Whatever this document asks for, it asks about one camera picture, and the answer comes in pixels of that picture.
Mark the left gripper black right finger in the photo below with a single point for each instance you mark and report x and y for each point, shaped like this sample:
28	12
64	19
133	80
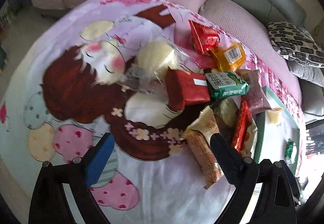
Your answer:
228	159

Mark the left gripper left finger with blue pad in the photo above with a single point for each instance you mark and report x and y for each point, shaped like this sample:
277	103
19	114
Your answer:
92	164

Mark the red patterned packet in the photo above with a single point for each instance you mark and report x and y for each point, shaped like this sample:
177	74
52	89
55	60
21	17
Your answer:
246	132

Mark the beige orange wafer packet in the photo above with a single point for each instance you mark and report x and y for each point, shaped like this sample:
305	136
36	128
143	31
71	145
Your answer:
198	135

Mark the white tray teal rim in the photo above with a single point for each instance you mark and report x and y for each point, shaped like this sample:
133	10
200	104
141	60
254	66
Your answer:
272	139

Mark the small green white packet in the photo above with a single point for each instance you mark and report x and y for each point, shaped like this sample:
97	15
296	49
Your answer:
290	152

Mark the green round cake packet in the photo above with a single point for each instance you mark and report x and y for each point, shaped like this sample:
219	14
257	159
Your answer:
225	112

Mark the yellow jelly cup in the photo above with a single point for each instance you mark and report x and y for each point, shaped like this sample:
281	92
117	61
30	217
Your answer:
275	115

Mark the pink purple snack packet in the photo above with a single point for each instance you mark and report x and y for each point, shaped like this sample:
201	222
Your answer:
255	97

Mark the cartoon girl pink blanket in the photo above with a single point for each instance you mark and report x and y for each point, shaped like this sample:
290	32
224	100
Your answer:
68	90

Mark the green biscuit packet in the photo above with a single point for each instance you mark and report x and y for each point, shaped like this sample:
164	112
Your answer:
225	84

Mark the dark red snack packet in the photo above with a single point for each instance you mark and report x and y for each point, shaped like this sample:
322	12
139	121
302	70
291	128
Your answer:
185	89

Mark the clear bag yellow bread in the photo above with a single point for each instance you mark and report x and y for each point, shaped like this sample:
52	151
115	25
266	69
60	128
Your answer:
148	71

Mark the orange snack packet barcode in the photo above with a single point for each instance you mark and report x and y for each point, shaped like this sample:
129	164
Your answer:
229	59

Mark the grey pillow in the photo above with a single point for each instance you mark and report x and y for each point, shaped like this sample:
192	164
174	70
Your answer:
310	74

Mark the red square snack packet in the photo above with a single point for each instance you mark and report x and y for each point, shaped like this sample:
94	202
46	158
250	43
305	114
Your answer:
204	38

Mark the black white patterned pillow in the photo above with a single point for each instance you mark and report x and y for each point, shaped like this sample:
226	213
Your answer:
296	44

